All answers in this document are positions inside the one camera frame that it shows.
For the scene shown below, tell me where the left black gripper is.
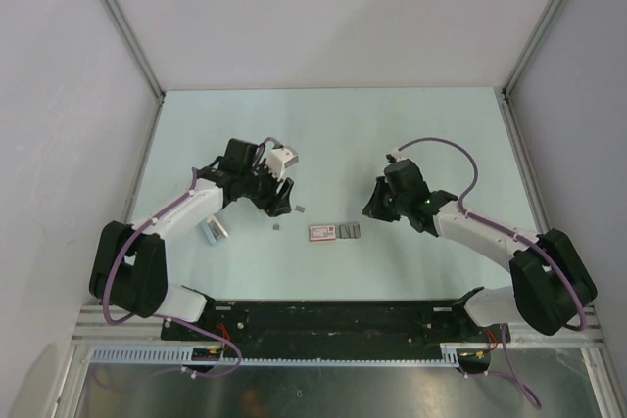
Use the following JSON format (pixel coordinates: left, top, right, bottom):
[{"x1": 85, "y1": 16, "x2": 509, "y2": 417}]
[{"x1": 240, "y1": 159, "x2": 294, "y2": 217}]

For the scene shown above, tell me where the red staple box with tray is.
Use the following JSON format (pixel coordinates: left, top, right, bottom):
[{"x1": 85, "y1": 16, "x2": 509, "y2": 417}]
[{"x1": 309, "y1": 223, "x2": 362, "y2": 242}]

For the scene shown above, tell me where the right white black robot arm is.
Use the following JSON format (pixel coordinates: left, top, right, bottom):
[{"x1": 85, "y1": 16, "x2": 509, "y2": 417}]
[{"x1": 362, "y1": 155, "x2": 598, "y2": 341}]

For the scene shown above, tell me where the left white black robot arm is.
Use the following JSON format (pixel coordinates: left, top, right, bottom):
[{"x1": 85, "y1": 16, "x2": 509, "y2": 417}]
[{"x1": 88, "y1": 138, "x2": 298, "y2": 340}]

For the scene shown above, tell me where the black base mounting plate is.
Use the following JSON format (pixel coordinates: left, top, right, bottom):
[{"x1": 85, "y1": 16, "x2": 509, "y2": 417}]
[{"x1": 161, "y1": 300, "x2": 503, "y2": 361}]

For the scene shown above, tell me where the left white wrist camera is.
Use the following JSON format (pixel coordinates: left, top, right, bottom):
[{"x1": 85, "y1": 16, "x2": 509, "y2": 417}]
[{"x1": 265, "y1": 146, "x2": 299, "y2": 180}]

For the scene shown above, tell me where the white slotted cable duct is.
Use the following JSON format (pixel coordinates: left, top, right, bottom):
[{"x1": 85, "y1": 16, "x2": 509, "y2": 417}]
[{"x1": 85, "y1": 342, "x2": 491, "y2": 367}]

